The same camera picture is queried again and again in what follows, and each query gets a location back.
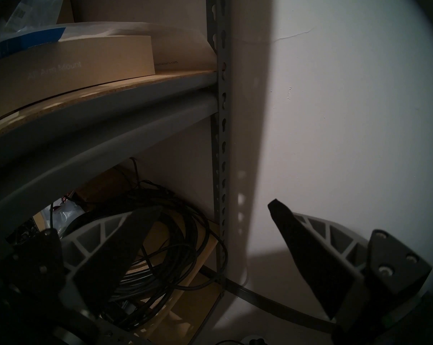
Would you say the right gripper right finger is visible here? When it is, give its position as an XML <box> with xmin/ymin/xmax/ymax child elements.
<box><xmin>267</xmin><ymin>199</ymin><xmax>433</xmax><ymax>320</ymax></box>

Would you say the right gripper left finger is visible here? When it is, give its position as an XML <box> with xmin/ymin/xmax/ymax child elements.
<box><xmin>1</xmin><ymin>206</ymin><xmax>164</xmax><ymax>316</ymax></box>

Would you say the clear bag of black parts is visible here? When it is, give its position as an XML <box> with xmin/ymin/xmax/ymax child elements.
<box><xmin>0</xmin><ymin>0</ymin><xmax>75</xmax><ymax>45</ymax></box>

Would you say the grey metal rack shelf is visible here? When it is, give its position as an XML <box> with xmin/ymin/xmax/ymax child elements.
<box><xmin>0</xmin><ymin>0</ymin><xmax>337</xmax><ymax>345</ymax></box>

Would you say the brown cardboard back sheet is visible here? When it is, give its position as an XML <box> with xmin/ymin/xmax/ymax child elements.
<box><xmin>56</xmin><ymin>0</ymin><xmax>207</xmax><ymax>25</ymax></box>

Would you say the black cable coil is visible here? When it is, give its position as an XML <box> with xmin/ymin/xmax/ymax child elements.
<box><xmin>51</xmin><ymin>157</ymin><xmax>228</xmax><ymax>330</ymax></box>

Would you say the flat brown AP mount box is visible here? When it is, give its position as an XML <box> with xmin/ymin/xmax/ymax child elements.
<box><xmin>0</xmin><ymin>35</ymin><xmax>156</xmax><ymax>125</ymax></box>

